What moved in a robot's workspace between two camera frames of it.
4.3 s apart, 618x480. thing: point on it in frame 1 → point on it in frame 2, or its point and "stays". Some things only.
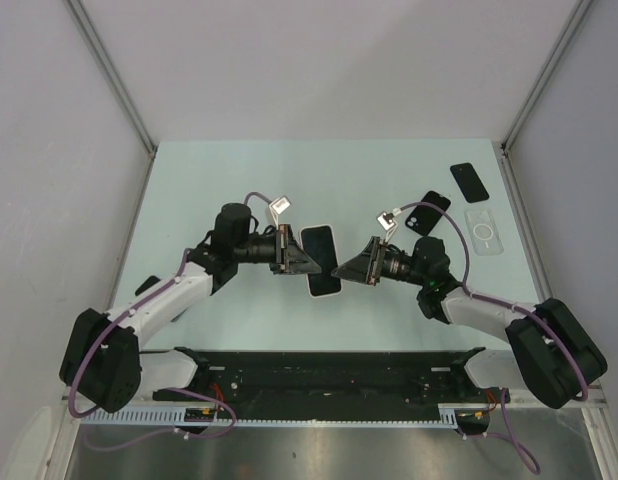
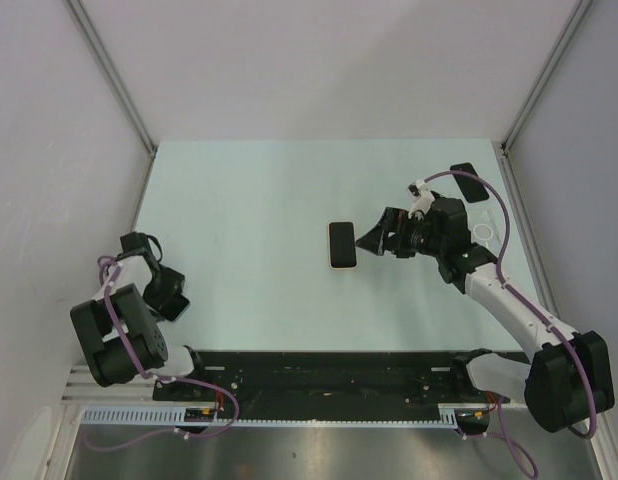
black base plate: [329, 384] stays
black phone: [469, 182] stays
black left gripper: [288, 256] → [172, 281]
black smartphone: [318, 243] → [342, 245]
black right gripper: [367, 266] → [396, 221]
